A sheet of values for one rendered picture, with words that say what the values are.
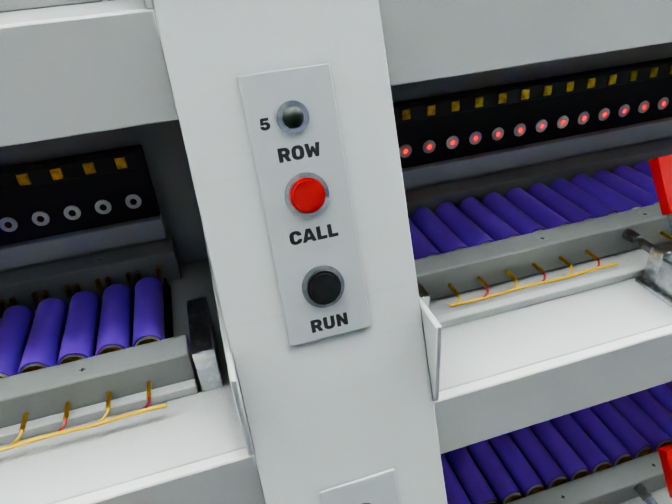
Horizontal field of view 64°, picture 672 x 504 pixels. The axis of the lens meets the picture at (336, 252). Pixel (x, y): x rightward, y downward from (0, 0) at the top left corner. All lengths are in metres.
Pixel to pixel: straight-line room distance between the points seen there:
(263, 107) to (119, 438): 0.18
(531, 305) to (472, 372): 0.07
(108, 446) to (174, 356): 0.05
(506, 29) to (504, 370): 0.18
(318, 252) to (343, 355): 0.05
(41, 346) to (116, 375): 0.06
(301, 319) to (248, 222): 0.05
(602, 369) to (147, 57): 0.29
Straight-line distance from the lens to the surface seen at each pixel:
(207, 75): 0.24
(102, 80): 0.25
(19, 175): 0.41
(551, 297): 0.36
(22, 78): 0.25
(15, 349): 0.37
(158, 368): 0.31
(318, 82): 0.24
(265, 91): 0.24
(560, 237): 0.39
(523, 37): 0.30
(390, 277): 0.26
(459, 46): 0.28
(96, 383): 0.31
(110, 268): 0.40
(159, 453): 0.29
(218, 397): 0.31
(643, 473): 0.51
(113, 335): 0.34
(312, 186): 0.24
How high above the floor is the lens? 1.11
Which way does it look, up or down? 13 degrees down
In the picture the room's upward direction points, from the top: 10 degrees counter-clockwise
